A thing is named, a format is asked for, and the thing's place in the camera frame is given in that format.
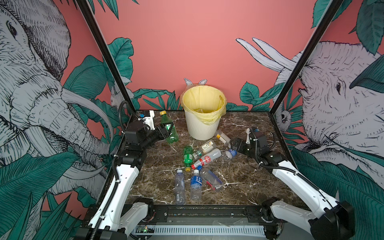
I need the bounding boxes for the clear bottle white cap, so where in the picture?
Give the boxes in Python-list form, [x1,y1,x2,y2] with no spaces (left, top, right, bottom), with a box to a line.
[175,169,186,205]

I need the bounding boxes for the crushed clear bottle blue cap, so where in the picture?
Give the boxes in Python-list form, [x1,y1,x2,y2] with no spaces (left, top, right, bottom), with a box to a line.
[197,166,224,192]

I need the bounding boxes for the white ribbed plastic bin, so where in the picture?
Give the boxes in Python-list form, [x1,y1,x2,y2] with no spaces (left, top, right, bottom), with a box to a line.
[185,111,220,141]

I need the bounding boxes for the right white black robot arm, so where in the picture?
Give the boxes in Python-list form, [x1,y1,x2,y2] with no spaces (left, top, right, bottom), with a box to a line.
[230,137,356,240]

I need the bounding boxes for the green bottle green label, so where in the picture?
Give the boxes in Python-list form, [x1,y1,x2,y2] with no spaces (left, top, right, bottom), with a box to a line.
[183,146,194,172]

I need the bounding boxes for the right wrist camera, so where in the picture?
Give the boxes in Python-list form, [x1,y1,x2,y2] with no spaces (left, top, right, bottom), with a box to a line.
[246,128,268,144]

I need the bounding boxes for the left black corner post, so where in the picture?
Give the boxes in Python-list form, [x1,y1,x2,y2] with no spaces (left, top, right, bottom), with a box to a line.
[76,0,136,113]

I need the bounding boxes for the black corner post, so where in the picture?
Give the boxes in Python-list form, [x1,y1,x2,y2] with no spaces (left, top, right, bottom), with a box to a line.
[269,0,344,115]
[76,0,136,113]

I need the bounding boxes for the clear bottle red label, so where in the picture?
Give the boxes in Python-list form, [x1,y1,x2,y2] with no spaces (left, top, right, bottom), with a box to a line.
[191,149,222,170]

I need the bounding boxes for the green bottle yellow cap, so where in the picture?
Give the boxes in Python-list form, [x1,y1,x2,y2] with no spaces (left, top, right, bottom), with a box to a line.
[160,111,179,145]

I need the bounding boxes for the clear bottle orange label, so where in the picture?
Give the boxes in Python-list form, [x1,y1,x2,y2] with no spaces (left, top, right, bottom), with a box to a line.
[215,130,231,147]

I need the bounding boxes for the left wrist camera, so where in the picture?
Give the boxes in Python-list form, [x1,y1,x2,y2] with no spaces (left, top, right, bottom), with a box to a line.
[125,110,155,145]

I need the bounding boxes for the yellow plastic bin liner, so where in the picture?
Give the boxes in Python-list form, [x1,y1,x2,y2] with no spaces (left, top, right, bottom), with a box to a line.
[181,85,227,125]

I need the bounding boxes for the black front rail frame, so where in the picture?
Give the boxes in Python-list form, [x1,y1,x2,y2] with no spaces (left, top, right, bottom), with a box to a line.
[140,205,286,225]

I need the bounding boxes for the right black corner post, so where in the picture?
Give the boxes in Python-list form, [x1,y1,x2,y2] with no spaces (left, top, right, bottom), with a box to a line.
[269,0,344,115]

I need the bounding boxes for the blue label bottle white cap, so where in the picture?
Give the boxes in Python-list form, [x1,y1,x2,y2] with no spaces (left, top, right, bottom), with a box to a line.
[190,170,203,202]

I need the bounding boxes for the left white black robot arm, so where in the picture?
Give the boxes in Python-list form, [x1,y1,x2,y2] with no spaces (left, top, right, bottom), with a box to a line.
[75,121,174,240]

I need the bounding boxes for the white perforated vent strip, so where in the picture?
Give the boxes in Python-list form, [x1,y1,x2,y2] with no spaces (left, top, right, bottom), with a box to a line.
[132,225,266,237]

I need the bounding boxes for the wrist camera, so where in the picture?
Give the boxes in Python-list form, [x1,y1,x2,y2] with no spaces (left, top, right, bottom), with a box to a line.
[125,110,155,145]
[246,128,268,144]

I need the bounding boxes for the small clear bottle cream label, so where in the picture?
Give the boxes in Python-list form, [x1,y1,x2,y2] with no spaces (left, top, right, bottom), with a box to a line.
[193,140,217,160]

